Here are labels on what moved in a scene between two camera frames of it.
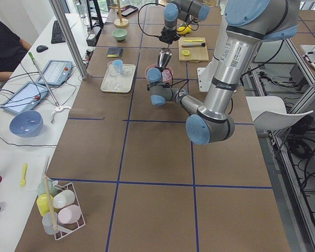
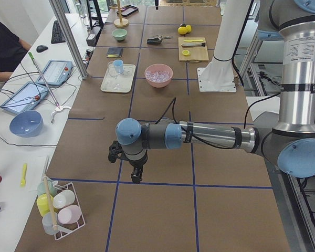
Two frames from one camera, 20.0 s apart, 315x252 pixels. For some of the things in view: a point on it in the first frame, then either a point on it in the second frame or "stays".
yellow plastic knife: (191, 41) stays
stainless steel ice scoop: (164, 55) -> (157, 40)
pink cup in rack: (69, 214) stays
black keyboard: (58, 36) stays
